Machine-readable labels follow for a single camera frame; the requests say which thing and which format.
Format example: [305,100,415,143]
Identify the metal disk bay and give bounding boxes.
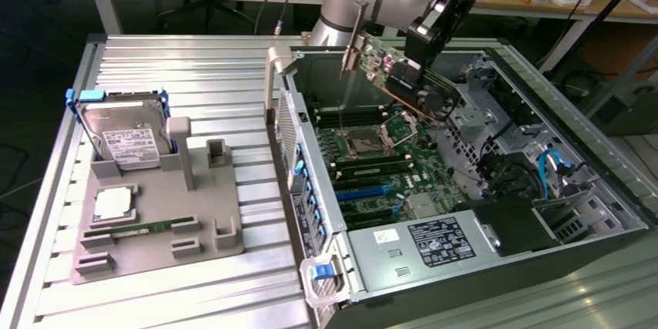
[437,57,530,195]

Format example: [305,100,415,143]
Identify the graphics card with fan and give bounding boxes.
[338,0,467,126]

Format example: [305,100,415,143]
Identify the grey case clamp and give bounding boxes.
[298,254,349,309]
[265,45,302,110]

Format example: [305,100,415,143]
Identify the silver chipset heatsink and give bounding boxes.
[407,193,438,219]

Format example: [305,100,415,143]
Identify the silver hard disk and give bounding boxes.
[76,92,174,171]

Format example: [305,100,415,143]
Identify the open socket cover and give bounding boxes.
[378,110,421,149]

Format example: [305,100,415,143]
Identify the blue wire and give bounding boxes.
[537,146,565,201]

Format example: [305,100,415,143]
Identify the black slanted pole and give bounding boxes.
[534,0,650,72]

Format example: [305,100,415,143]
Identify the grey parts rack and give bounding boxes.
[70,116,246,286]

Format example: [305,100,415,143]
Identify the grey power supply unit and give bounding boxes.
[347,211,504,294]

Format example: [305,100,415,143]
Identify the black RAM stick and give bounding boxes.
[334,161,407,180]

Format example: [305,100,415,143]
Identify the black floor box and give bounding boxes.
[585,84,658,137]

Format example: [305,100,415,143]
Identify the black fan shroud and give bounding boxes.
[457,197,565,257]

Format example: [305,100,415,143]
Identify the silver CPU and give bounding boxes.
[94,188,132,219]

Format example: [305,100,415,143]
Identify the green RAM stick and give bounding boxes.
[84,219,199,237]

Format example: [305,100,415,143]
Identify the blue slot retention clips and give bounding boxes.
[293,143,330,248]

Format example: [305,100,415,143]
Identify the open black PC case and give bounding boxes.
[263,45,658,329]

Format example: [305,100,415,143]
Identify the green motherboard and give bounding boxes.
[313,107,467,230]

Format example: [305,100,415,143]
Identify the blue expansion slot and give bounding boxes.
[334,185,390,202]

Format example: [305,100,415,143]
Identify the blue disk caddy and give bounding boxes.
[66,85,179,160]

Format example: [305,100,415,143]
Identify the CPU socket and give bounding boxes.
[347,128,385,155]

